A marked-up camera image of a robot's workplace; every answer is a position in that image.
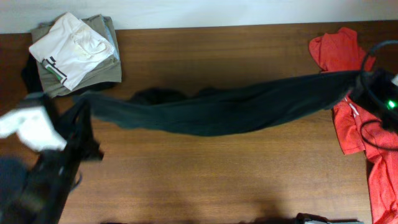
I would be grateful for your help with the dark green t-shirt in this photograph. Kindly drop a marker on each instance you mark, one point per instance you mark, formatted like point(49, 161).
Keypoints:
point(219, 112)

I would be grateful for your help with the red t-shirt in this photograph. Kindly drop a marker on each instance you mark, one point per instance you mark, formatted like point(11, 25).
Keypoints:
point(357, 129)

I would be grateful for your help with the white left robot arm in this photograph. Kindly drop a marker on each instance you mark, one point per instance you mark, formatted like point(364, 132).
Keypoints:
point(62, 141)

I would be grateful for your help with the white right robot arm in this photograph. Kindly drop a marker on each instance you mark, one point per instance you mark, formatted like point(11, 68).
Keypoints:
point(377, 94)

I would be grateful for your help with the light blue folded garment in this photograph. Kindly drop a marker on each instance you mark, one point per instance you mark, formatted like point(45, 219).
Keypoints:
point(110, 39)

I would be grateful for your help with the white folded t-shirt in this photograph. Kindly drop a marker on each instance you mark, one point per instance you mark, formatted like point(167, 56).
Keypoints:
point(71, 49)

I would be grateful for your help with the black folded garment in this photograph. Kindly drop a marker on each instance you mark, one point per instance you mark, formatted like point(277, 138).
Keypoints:
point(30, 76)

